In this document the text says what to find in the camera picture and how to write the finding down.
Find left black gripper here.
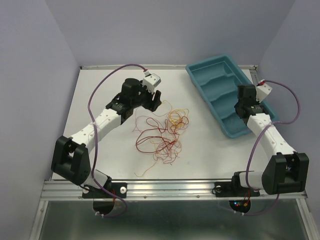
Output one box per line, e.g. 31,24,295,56
131,80,162,113

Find thick red wire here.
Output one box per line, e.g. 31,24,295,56
135,117,166,154

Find red yellow wires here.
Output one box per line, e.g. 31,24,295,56
133,99,190,178

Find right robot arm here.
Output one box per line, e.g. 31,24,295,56
230,80,310,195

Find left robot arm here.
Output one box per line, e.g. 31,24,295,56
51,74,161,197

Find teal plastic tray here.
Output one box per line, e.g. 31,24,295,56
185,52,279,139

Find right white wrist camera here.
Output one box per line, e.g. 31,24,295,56
255,79,273,103

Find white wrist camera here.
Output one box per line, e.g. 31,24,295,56
142,73,161,94
255,79,273,103

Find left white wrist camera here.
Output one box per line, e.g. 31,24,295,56
142,73,161,94

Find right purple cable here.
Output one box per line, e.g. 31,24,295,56
233,79,301,217

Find purple cable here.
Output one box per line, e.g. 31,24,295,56
233,79,301,217
88,63,128,218

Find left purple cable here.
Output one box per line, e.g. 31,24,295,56
88,63,128,218

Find aluminium rail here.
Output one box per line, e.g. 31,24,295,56
39,177,307,201

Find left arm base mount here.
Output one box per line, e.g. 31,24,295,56
82,170,128,199

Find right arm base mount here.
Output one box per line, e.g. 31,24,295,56
211,172,260,198

